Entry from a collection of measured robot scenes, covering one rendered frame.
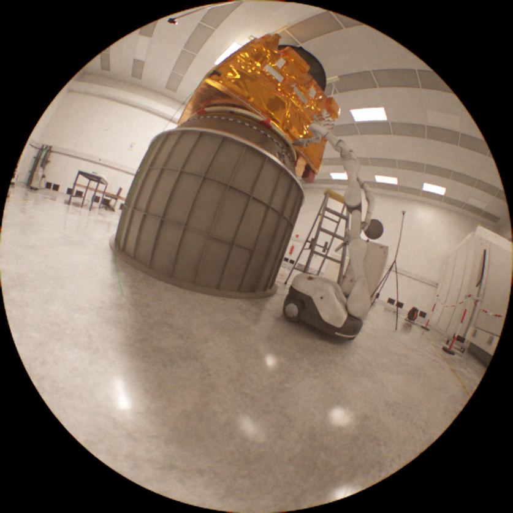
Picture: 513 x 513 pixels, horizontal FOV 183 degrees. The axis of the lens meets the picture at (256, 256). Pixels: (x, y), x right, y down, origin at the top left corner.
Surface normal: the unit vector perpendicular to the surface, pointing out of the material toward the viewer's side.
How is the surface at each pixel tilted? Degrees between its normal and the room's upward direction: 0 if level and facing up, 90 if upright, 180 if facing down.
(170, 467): 0
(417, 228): 90
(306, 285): 91
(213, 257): 90
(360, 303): 90
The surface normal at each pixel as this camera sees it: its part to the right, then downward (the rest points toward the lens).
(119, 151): 0.62, 0.27
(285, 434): 0.33, -0.94
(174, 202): 0.09, 0.10
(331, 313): -0.58, -0.15
